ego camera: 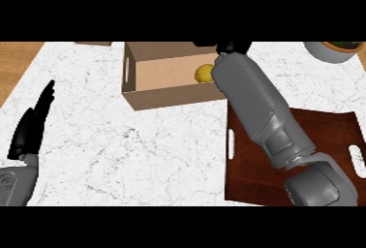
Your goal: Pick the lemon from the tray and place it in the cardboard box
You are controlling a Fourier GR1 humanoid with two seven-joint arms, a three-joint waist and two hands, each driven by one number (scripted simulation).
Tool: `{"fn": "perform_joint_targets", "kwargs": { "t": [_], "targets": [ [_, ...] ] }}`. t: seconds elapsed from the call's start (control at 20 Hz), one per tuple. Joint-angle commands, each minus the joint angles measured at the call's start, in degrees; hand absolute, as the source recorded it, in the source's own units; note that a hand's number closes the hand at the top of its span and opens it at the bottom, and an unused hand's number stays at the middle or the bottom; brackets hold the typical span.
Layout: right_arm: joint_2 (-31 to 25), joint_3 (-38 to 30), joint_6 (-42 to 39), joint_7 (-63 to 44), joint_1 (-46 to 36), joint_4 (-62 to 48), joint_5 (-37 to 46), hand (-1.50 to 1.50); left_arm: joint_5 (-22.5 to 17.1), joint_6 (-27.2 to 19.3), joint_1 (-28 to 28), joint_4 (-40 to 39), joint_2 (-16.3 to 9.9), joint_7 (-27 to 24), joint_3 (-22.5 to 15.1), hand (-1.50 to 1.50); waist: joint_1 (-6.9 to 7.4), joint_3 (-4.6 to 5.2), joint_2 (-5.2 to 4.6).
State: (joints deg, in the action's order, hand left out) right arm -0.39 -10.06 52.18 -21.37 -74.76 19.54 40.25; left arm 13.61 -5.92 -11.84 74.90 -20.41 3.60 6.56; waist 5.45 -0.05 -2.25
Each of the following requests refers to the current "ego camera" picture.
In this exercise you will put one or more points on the dark wooden tray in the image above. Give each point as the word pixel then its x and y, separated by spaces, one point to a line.
pixel 261 164

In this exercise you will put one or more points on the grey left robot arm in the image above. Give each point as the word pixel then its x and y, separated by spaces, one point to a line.
pixel 17 184

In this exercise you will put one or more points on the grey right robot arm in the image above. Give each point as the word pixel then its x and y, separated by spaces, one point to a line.
pixel 267 119

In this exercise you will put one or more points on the yellow lemon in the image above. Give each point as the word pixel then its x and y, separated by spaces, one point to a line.
pixel 205 73

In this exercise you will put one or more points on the grey plant pot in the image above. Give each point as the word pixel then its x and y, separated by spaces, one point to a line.
pixel 334 51

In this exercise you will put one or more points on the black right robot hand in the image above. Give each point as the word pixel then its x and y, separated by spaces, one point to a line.
pixel 233 46

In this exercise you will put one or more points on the brown cardboard box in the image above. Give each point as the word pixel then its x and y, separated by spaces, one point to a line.
pixel 168 76

